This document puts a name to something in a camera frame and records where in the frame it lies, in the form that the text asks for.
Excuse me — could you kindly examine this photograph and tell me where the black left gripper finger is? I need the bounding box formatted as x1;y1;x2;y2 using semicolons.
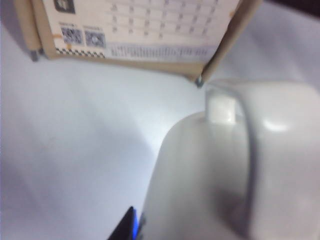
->
107;206;138;240

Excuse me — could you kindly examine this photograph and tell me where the white ceramic mug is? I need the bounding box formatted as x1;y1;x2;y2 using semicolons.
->
141;77;320;240

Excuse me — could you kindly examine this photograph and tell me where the beige canvas calendar stand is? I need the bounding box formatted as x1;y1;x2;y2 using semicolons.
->
17;0;263;90

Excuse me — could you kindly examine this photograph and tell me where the white desk calendar card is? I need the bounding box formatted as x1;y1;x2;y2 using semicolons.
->
41;0;237;65

